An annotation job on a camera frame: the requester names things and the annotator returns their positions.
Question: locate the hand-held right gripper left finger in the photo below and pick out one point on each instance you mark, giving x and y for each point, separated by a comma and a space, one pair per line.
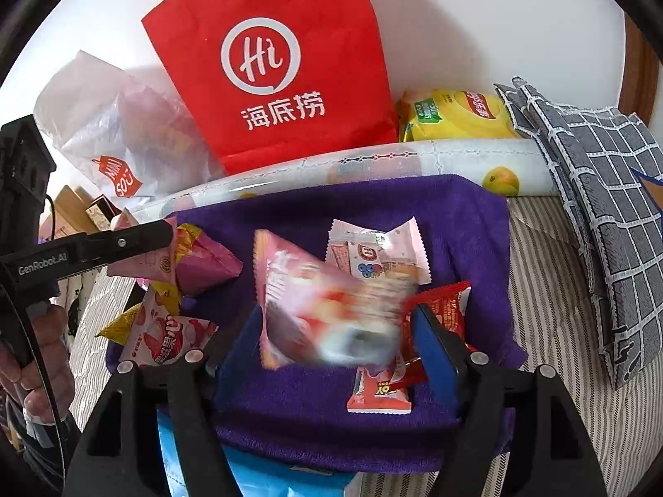
243, 341

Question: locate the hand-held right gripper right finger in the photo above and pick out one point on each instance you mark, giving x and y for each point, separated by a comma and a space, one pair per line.
435, 341

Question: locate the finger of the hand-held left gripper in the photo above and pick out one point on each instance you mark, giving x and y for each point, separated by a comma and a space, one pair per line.
134, 243

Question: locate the pink and yellow snack packet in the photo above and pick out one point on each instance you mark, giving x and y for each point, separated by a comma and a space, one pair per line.
207, 264

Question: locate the person's left hand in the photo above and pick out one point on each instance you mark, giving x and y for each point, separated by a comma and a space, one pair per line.
46, 372

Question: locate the red snack packet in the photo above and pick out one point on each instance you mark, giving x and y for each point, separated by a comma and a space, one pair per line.
453, 310

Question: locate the brown cardboard boxes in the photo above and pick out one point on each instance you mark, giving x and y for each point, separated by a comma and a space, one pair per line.
77, 212

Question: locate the small red and white packet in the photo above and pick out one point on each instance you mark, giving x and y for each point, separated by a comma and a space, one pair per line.
378, 393

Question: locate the pink and white fruit packet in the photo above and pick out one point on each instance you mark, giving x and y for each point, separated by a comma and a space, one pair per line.
165, 336

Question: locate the white and pink biscuit packet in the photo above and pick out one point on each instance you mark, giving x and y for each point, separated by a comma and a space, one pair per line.
373, 253

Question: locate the white plastic bag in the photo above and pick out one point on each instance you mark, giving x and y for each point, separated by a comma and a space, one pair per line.
103, 114

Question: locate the purple towel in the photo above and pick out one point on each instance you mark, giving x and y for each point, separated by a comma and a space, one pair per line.
466, 228

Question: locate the light blue packet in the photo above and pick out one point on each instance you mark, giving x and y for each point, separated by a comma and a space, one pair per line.
259, 481

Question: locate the patterned plastic film roll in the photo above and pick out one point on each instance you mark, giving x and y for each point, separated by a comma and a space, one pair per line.
414, 165

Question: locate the grey checked cloth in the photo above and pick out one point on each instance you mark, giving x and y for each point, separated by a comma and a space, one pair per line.
595, 191

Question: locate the yellow chips bag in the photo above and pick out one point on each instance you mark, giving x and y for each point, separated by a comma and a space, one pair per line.
456, 114

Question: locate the red paper bag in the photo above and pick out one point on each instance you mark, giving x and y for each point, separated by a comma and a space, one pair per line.
311, 36

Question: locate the brown wooden door frame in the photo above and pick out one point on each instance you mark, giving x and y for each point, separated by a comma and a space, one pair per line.
645, 62

